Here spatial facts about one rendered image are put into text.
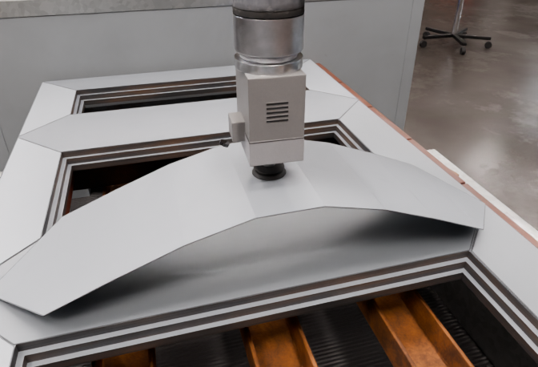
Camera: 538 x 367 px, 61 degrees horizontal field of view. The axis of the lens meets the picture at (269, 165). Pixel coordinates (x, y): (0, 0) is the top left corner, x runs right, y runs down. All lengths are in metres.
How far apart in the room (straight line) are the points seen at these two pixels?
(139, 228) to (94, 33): 0.84
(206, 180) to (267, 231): 0.13
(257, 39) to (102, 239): 0.30
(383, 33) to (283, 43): 1.06
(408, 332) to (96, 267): 0.48
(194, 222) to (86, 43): 0.89
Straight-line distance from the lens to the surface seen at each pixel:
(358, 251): 0.64
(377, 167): 0.68
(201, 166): 0.61
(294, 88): 0.49
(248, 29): 0.47
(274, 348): 0.73
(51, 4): 1.32
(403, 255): 0.64
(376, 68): 1.55
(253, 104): 0.48
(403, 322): 0.79
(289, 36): 0.48
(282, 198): 0.52
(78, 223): 0.65
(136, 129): 0.98
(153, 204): 0.58
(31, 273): 0.63
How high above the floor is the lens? 1.26
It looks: 30 degrees down
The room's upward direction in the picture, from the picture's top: straight up
